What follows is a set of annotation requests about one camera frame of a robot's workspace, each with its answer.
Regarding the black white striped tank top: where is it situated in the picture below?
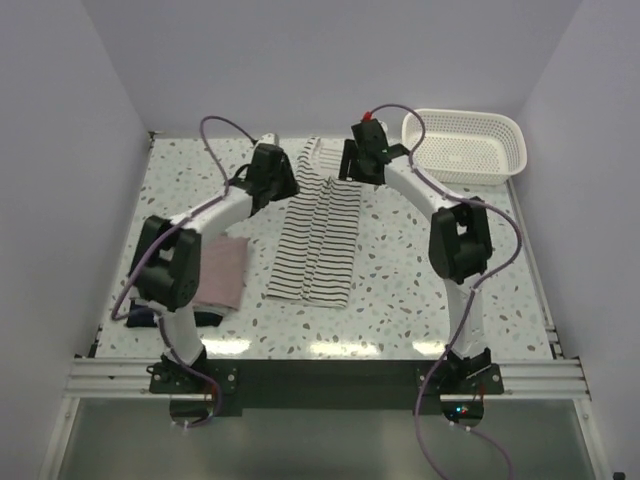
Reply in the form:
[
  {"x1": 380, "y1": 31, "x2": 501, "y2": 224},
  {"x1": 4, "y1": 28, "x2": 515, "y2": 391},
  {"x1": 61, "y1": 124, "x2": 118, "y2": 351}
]
[{"x1": 266, "y1": 137, "x2": 362, "y2": 309}]

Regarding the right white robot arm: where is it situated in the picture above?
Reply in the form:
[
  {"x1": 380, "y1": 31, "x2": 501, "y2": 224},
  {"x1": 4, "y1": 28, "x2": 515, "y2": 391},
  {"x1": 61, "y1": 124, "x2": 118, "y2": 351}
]
[{"x1": 338, "y1": 114, "x2": 493, "y2": 395}]

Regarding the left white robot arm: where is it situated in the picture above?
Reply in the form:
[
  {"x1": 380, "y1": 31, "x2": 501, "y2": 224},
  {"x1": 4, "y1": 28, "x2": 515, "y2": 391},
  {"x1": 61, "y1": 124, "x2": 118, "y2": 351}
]
[{"x1": 129, "y1": 134, "x2": 299, "y2": 401}]

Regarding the pink folded tank top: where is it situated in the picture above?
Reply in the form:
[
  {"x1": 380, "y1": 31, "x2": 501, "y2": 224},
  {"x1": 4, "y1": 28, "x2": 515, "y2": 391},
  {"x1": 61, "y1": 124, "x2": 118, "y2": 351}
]
[{"x1": 194, "y1": 235, "x2": 249, "y2": 312}]

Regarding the grey folded tank top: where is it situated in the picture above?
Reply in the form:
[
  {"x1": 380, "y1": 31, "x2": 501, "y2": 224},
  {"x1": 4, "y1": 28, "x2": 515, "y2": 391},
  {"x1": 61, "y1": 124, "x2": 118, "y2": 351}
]
[{"x1": 128, "y1": 285, "x2": 149, "y2": 305}]

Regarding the navy folded tank top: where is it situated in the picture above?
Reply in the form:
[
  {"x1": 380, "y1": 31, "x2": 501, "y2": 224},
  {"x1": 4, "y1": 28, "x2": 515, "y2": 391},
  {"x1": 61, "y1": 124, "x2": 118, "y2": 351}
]
[{"x1": 125, "y1": 300, "x2": 230, "y2": 328}]

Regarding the white plastic basket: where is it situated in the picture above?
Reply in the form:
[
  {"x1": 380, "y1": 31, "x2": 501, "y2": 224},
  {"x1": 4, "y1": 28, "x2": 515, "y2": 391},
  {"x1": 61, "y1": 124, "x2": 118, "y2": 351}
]
[{"x1": 401, "y1": 108, "x2": 528, "y2": 186}]

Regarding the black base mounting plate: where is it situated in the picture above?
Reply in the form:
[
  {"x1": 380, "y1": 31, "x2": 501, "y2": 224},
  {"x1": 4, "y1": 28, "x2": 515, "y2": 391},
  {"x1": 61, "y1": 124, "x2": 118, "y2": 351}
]
[{"x1": 146, "y1": 356, "x2": 505, "y2": 420}]

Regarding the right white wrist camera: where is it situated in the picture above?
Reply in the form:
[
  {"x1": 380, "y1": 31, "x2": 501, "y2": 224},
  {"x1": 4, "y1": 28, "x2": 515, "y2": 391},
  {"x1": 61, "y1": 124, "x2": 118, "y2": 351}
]
[{"x1": 361, "y1": 111, "x2": 388, "y2": 131}]

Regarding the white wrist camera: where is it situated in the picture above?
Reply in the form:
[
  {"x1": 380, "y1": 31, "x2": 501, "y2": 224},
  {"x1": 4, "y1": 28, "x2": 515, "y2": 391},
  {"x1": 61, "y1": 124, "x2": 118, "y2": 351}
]
[
  {"x1": 257, "y1": 133, "x2": 280, "y2": 146},
  {"x1": 361, "y1": 111, "x2": 388, "y2": 131}
]

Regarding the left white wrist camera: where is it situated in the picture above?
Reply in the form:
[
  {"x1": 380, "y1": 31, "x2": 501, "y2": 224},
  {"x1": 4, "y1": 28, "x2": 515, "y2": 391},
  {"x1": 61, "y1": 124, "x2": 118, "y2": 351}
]
[{"x1": 257, "y1": 133, "x2": 280, "y2": 146}]

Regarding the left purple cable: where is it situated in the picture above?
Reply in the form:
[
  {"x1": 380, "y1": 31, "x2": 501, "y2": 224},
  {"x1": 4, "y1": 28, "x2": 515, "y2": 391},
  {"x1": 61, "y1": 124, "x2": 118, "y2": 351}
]
[{"x1": 110, "y1": 115, "x2": 261, "y2": 430}]

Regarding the purple cable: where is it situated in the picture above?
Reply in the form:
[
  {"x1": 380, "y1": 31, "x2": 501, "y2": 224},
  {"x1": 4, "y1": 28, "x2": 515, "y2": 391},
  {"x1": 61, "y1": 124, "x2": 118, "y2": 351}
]
[
  {"x1": 369, "y1": 103, "x2": 524, "y2": 480},
  {"x1": 110, "y1": 115, "x2": 261, "y2": 430}
]

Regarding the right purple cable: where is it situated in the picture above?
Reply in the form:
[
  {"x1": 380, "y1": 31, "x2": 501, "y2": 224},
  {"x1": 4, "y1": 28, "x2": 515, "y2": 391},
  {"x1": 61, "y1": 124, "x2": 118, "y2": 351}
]
[{"x1": 369, "y1": 103, "x2": 524, "y2": 480}]

